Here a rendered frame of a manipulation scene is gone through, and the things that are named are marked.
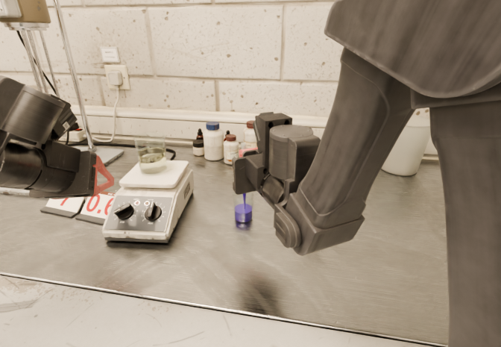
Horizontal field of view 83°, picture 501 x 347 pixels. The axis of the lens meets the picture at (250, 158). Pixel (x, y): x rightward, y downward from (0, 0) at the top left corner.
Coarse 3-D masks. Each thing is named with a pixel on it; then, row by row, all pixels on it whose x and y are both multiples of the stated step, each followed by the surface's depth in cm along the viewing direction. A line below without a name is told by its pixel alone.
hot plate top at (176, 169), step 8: (168, 160) 68; (176, 160) 68; (136, 168) 64; (168, 168) 64; (176, 168) 64; (184, 168) 64; (128, 176) 60; (136, 176) 60; (144, 176) 60; (152, 176) 60; (160, 176) 60; (168, 176) 60; (176, 176) 60; (120, 184) 58; (128, 184) 58; (136, 184) 58; (144, 184) 57; (152, 184) 57; (160, 184) 57; (168, 184) 57; (176, 184) 58
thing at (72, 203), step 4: (52, 200) 65; (56, 200) 65; (60, 200) 65; (64, 200) 65; (68, 200) 65; (72, 200) 64; (76, 200) 64; (80, 200) 64; (52, 204) 65; (56, 204) 65; (60, 204) 64; (64, 204) 64; (68, 204) 64; (72, 204) 64; (76, 204) 64; (72, 208) 63; (76, 208) 63
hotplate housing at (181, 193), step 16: (192, 176) 69; (128, 192) 58; (144, 192) 58; (160, 192) 58; (176, 192) 58; (192, 192) 71; (176, 208) 57; (176, 224) 58; (128, 240) 54; (144, 240) 54; (160, 240) 54
